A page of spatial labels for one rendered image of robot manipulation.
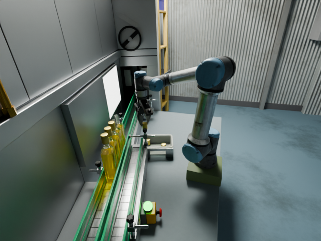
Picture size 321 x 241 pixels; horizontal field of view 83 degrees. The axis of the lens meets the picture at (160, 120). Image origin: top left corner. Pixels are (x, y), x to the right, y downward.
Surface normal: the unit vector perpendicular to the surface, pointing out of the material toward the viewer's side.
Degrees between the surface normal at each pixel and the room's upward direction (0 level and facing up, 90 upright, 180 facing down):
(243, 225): 0
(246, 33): 90
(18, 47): 90
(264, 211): 0
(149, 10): 90
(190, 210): 0
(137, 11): 90
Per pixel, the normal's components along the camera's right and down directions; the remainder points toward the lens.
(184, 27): -0.29, 0.46
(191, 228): -0.04, -0.88
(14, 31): 1.00, -0.03
